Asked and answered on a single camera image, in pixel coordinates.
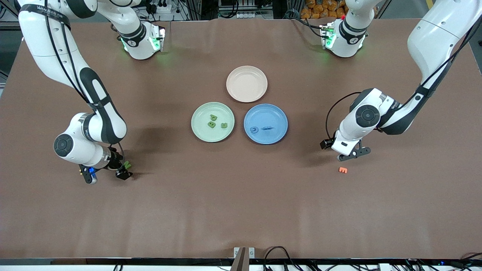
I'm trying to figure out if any bag of orange fruits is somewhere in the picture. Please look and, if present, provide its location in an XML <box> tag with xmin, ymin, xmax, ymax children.
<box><xmin>300</xmin><ymin>0</ymin><xmax>349</xmax><ymax>19</ymax></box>

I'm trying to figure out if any metal table edge bracket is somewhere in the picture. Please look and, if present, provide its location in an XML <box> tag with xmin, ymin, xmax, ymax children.
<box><xmin>233</xmin><ymin>247</ymin><xmax>255</xmax><ymax>259</ymax></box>

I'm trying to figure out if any black table edge strip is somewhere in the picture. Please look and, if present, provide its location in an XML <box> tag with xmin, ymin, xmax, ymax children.
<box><xmin>0</xmin><ymin>258</ymin><xmax>482</xmax><ymax>267</ymax></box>

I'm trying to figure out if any beige plate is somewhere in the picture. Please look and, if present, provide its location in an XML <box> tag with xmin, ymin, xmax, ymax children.
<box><xmin>226</xmin><ymin>66</ymin><xmax>268</xmax><ymax>103</ymax></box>

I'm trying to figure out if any black looped cable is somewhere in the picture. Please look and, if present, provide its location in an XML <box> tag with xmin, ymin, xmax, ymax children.
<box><xmin>263</xmin><ymin>246</ymin><xmax>292</xmax><ymax>261</ymax></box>

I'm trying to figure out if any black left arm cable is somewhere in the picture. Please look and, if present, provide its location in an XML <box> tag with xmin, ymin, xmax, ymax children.
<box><xmin>325</xmin><ymin>91</ymin><xmax>362</xmax><ymax>142</ymax></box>

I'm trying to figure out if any brown table cover mat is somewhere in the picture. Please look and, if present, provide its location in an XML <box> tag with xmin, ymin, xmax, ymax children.
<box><xmin>0</xmin><ymin>18</ymin><xmax>482</xmax><ymax>260</ymax></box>

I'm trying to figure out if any white power strip with plugs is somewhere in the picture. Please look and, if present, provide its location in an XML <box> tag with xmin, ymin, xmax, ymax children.
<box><xmin>149</xmin><ymin>0</ymin><xmax>172</xmax><ymax>14</ymax></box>

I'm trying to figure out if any green plate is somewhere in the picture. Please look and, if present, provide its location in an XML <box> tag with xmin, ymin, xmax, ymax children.
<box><xmin>191</xmin><ymin>102</ymin><xmax>235</xmax><ymax>143</ymax></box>

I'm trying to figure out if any blue plate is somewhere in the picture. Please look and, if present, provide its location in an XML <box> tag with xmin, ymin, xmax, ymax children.
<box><xmin>244</xmin><ymin>104</ymin><xmax>288</xmax><ymax>145</ymax></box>

